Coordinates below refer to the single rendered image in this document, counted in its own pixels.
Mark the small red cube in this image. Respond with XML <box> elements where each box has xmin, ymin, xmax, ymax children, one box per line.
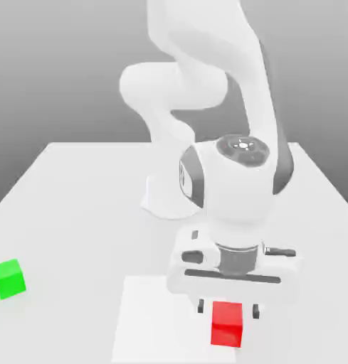
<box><xmin>210</xmin><ymin>301</ymin><xmax>243</xmax><ymax>348</ymax></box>

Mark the small green cube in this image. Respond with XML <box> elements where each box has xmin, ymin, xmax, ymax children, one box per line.
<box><xmin>0</xmin><ymin>258</ymin><xmax>27</xmax><ymax>301</ymax></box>

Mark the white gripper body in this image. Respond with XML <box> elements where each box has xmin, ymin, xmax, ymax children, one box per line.
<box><xmin>165</xmin><ymin>256</ymin><xmax>305</xmax><ymax>304</ymax></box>

